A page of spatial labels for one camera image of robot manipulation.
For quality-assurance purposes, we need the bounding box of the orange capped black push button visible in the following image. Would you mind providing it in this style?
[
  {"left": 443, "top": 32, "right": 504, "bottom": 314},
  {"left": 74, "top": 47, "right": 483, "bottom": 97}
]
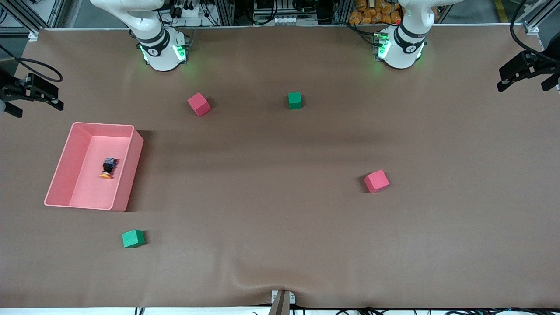
[{"left": 99, "top": 157, "right": 118, "bottom": 180}]

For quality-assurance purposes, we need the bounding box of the white connector block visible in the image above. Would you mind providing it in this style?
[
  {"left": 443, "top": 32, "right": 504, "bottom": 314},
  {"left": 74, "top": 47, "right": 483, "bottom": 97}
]
[{"left": 270, "top": 15, "right": 319, "bottom": 25}]

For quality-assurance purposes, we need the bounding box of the pink plastic bin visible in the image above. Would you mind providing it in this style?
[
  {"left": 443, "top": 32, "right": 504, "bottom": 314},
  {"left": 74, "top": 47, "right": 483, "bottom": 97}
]
[{"left": 44, "top": 122, "right": 144, "bottom": 213}]

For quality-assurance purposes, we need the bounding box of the pink cube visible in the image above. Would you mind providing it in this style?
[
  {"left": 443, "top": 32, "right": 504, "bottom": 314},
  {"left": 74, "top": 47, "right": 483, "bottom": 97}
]
[
  {"left": 364, "top": 169, "right": 390, "bottom": 194},
  {"left": 187, "top": 92, "right": 211, "bottom": 117}
]

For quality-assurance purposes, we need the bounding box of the aluminium frame upright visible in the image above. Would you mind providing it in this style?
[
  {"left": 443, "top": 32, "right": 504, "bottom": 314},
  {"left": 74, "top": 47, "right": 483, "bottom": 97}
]
[
  {"left": 332, "top": 0, "right": 353, "bottom": 25},
  {"left": 216, "top": 0, "right": 235, "bottom": 26}
]

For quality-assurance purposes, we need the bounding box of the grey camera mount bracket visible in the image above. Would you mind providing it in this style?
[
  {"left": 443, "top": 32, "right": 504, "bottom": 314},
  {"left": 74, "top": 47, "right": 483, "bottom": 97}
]
[{"left": 270, "top": 290, "right": 297, "bottom": 315}]

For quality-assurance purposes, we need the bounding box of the brown table cover mat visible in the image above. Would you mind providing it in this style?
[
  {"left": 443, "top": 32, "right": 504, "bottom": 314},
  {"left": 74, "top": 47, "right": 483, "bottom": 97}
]
[{"left": 0, "top": 24, "right": 560, "bottom": 309}]

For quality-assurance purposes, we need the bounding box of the orange snack pile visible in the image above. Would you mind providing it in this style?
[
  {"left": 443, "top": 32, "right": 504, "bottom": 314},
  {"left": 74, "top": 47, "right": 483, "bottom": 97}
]
[{"left": 349, "top": 0, "right": 402, "bottom": 25}]

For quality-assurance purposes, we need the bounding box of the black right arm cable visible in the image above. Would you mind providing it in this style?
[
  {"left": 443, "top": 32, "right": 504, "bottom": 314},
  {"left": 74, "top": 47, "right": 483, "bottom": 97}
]
[{"left": 0, "top": 44, "right": 63, "bottom": 83}]

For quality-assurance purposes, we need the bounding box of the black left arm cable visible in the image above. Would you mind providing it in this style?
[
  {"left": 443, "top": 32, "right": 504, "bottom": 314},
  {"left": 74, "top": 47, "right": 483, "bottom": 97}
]
[{"left": 509, "top": 0, "right": 560, "bottom": 66}]

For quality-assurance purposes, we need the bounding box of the white power strip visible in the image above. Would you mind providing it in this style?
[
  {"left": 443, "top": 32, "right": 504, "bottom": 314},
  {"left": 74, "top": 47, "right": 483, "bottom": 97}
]
[{"left": 174, "top": 3, "right": 207, "bottom": 19}]

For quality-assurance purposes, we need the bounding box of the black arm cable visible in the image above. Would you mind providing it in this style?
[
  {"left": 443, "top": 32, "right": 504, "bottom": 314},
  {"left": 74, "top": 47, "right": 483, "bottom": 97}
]
[
  {"left": 509, "top": 0, "right": 560, "bottom": 66},
  {"left": 0, "top": 44, "right": 63, "bottom": 83}
]

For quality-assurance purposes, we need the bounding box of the aluminium frame corner strut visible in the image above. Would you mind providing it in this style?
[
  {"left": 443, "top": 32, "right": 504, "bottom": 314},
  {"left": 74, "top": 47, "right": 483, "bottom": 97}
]
[
  {"left": 523, "top": 0, "right": 560, "bottom": 36},
  {"left": 7, "top": 0, "right": 41, "bottom": 42}
]

